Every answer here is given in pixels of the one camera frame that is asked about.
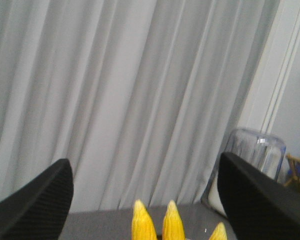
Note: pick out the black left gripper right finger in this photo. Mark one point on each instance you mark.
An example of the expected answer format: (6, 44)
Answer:
(257, 207)

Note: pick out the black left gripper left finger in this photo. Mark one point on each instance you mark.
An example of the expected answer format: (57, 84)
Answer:
(39, 209)

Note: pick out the yellow corn cob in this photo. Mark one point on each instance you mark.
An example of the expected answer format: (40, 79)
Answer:
(173, 228)
(142, 226)
(219, 232)

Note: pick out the wooden chair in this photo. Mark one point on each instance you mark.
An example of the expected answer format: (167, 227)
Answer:
(293, 181)

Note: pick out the grey curtain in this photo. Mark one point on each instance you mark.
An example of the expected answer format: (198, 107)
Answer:
(137, 94)

